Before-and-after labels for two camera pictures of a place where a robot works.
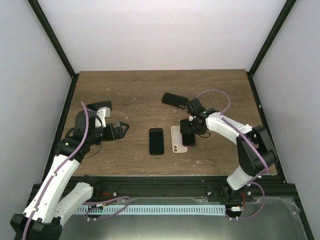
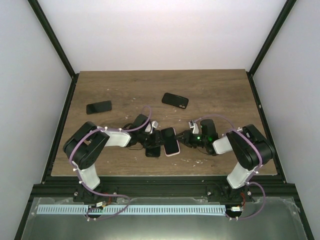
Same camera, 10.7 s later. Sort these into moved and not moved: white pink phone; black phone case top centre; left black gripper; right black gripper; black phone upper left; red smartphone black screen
Moved: white pink phone; red smartphone black screen; left black gripper; right black gripper
Not moved: black phone upper left; black phone case top centre
